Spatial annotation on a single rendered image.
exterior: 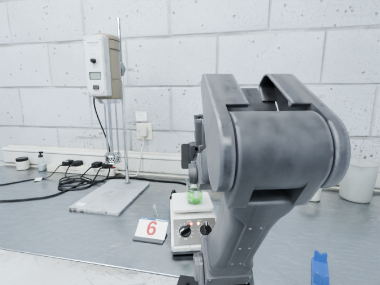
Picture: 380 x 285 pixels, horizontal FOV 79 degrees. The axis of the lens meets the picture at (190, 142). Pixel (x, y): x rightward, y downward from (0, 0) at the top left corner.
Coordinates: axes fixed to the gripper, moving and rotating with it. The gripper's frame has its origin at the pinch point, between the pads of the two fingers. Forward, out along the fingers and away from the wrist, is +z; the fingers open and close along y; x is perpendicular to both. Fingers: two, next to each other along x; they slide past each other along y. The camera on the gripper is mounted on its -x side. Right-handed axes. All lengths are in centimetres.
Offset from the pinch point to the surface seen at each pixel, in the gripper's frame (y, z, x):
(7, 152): 99, 80, 14
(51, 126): 72, 75, -1
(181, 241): 5.5, -11.2, 21.8
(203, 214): -1.6, -4.9, 18.0
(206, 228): -1.1, -10.6, 19.2
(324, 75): -60, 28, -25
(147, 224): 14.7, -0.6, 22.1
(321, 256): -27.3, -20.0, 23.0
